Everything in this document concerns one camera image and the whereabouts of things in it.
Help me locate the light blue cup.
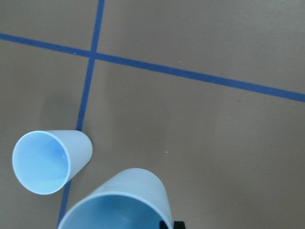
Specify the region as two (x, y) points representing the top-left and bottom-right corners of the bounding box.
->
(59, 168), (174, 229)
(12, 130), (93, 195)

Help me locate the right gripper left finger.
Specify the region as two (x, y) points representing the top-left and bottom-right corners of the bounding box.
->
(159, 221), (168, 229)

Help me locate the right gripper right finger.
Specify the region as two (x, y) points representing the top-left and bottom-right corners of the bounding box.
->
(173, 221), (185, 229)

